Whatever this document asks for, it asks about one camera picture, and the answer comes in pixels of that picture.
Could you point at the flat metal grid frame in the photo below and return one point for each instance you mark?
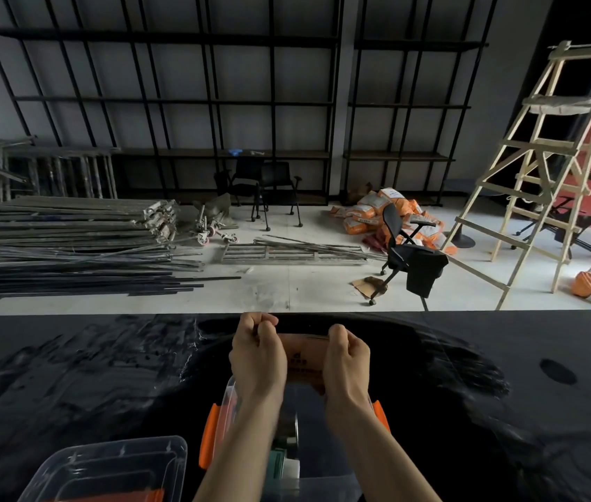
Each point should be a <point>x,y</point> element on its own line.
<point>290,251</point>

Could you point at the clear storage box orange latches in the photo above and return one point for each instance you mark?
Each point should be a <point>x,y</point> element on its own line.
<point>312,428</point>

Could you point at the black cloth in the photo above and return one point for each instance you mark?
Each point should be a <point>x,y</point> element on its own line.
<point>426,269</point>

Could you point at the clear plastic box lid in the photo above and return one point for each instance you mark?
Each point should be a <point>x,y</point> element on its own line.
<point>112,465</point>

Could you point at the brown cardboard box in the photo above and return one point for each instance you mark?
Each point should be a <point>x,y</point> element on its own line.
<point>359,193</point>

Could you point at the person's left hand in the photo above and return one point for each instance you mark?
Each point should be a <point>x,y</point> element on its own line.
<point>256,360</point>

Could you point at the person's right hand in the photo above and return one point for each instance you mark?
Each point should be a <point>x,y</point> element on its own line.
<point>348,368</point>

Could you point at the person's left forearm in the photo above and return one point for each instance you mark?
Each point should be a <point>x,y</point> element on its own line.
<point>243,449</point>

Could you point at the grey metal scaffold frames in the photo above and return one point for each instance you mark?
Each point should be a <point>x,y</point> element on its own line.
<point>55,167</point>

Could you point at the pile of black rods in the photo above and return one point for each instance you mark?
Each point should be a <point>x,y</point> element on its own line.
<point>65,271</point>

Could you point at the stack of metal planks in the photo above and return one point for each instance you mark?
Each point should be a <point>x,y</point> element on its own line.
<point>70,219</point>

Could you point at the blue item on shelf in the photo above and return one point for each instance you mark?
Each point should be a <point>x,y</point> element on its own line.
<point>235,151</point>

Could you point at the pile of orange sacks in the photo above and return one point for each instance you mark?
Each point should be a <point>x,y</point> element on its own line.
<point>374,209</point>

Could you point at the wooden step ladder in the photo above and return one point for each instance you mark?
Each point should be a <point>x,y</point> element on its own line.
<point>539,148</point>

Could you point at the brown cardboard piece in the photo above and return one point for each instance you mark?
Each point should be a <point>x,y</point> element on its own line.
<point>369,285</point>

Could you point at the black swivel office chair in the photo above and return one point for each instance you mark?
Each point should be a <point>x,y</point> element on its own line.
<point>403,253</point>

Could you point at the orange brown packet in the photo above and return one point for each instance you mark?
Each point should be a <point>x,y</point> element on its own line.
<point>303,360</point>

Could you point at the person's right fingers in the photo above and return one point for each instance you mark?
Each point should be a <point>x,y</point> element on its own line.
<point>341,337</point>

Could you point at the round black table base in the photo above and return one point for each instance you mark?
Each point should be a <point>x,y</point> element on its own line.
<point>462,237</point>

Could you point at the wide black metal shelving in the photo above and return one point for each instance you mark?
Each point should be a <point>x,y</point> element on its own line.
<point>272,101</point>

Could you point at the green white packet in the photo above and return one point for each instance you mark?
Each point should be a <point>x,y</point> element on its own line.
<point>281,460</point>

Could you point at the toppled black chair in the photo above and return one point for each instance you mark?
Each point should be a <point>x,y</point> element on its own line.
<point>570,222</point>

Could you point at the person's left fingers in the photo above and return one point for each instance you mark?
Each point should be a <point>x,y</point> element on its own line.
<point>256,324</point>

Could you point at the person's right forearm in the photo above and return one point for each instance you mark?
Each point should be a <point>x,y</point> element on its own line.
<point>374,454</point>

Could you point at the caster wheel assembly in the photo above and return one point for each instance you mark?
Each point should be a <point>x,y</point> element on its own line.
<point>212,224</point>

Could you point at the narrow black metal shelving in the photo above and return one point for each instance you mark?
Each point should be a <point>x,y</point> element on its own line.
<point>413,104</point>

